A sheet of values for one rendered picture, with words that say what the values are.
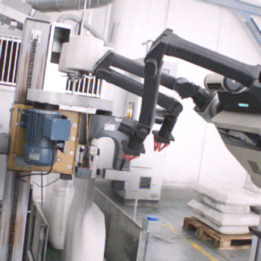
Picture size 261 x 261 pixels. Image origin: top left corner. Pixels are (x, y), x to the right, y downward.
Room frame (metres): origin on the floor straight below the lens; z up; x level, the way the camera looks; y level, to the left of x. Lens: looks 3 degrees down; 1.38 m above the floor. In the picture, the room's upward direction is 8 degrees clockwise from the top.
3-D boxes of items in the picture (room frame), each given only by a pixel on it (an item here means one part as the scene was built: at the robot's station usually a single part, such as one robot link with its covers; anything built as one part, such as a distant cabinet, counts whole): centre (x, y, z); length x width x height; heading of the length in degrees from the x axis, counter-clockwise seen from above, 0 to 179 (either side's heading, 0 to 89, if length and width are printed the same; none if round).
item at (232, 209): (4.76, -1.19, 0.44); 0.66 x 0.42 x 0.14; 15
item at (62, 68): (2.11, 0.36, 1.61); 0.15 x 0.14 x 0.17; 21
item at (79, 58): (1.87, 0.27, 1.61); 0.17 x 0.17 x 0.17
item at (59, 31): (4.38, 0.95, 1.82); 0.51 x 0.27 x 0.71; 21
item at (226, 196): (4.58, -1.31, 0.56); 0.66 x 0.42 x 0.15; 111
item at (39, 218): (2.52, 0.56, 0.54); 1.05 x 0.02 x 0.41; 21
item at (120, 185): (2.12, 0.03, 0.98); 0.09 x 0.05 x 0.05; 111
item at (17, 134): (2.04, 0.46, 1.18); 0.34 x 0.25 x 0.31; 111
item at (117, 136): (2.20, 0.16, 1.21); 0.30 x 0.25 x 0.30; 21
